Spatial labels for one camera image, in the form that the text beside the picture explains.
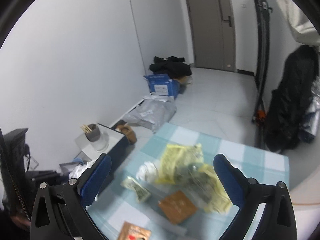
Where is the brown sachet with red dot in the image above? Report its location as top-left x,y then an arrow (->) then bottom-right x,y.
117,222 -> 151,240

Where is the small green printed wrapper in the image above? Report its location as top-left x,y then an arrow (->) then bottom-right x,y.
121,176 -> 151,203

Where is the white tissue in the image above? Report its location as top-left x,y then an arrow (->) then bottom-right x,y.
136,161 -> 159,183

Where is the brown square sachet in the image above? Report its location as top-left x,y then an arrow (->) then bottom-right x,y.
158,190 -> 198,225

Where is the black monitor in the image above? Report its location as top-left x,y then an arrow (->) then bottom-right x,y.
1,128 -> 31,220

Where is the yellow snack wrapper right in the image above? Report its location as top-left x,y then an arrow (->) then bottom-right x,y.
185,163 -> 232,214

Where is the yellow snack wrapper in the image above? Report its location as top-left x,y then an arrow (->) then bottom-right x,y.
155,144 -> 204,185
185,163 -> 232,214

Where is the grey cup with chopsticks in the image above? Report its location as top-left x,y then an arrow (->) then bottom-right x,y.
81,124 -> 108,152

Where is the white box side table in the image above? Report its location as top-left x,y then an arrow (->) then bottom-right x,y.
75,124 -> 130,174

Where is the brown slipper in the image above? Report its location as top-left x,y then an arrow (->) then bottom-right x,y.
116,125 -> 137,145

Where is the teal checkered tablecloth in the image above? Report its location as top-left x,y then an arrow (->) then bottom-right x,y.
87,123 -> 290,239

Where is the black hanging coat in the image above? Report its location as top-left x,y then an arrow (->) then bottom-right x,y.
264,45 -> 318,152

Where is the yellow snack wrapper left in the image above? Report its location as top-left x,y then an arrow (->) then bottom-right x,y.
155,144 -> 204,185

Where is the grey plastic mailer bag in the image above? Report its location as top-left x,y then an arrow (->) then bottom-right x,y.
123,95 -> 176,133

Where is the blue cardboard box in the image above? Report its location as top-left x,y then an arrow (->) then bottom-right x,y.
144,74 -> 180,99

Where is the black clothes pile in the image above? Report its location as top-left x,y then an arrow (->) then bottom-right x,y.
149,56 -> 192,79

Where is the white hanging bag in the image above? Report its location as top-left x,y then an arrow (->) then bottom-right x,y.
276,0 -> 319,47

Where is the grey apartment door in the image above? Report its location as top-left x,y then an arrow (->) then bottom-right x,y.
186,0 -> 236,72

